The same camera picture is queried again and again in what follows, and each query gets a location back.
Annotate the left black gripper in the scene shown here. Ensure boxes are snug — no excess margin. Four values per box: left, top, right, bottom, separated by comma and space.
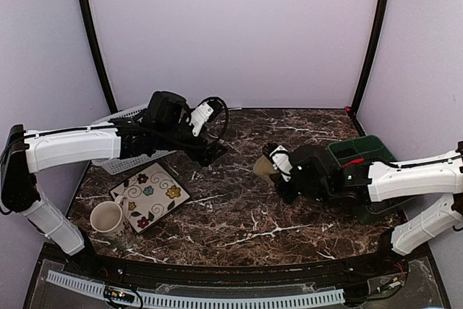
154, 112, 227, 166

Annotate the olive green cloth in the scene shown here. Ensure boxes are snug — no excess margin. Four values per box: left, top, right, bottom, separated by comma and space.
253, 156, 280, 185

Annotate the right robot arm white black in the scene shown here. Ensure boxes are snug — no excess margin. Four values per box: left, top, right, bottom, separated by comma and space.
263, 143, 462, 276

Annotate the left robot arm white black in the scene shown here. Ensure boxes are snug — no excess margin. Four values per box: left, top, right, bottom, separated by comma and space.
1, 91, 229, 277

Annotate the red rolled cloth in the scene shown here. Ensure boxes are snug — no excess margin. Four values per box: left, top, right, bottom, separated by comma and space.
341, 158, 365, 168

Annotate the green divided organizer box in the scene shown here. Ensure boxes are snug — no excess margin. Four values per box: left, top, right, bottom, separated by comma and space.
328, 135, 415, 224

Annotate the white plastic mesh basket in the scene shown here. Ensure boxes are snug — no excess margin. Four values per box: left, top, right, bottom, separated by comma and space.
88, 103, 171, 175

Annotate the floral square ceramic plate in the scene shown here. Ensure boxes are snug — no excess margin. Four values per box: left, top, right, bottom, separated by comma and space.
110, 163, 190, 234

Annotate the beige floral mug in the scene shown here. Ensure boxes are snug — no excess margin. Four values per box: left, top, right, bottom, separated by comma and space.
90, 195, 135, 249

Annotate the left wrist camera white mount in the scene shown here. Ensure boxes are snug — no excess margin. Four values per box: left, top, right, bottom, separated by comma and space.
190, 102, 213, 137

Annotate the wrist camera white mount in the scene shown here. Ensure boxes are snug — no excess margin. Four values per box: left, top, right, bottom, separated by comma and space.
269, 145, 292, 182
190, 102, 213, 137

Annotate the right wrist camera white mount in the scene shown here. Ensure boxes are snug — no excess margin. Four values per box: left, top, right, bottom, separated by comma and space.
269, 145, 292, 182

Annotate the left black frame post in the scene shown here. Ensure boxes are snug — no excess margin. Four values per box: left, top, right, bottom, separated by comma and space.
78, 0, 118, 114

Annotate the black frame post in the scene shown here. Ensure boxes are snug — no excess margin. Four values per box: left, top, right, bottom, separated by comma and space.
78, 0, 118, 114
349, 0, 388, 119

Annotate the black front table rail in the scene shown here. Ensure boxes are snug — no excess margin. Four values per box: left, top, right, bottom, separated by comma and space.
39, 242, 441, 287

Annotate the white slotted cable duct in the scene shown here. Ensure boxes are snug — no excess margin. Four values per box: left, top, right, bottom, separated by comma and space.
46, 271, 345, 308

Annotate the right black frame post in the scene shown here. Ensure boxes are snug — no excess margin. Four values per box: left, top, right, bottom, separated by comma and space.
349, 0, 388, 119

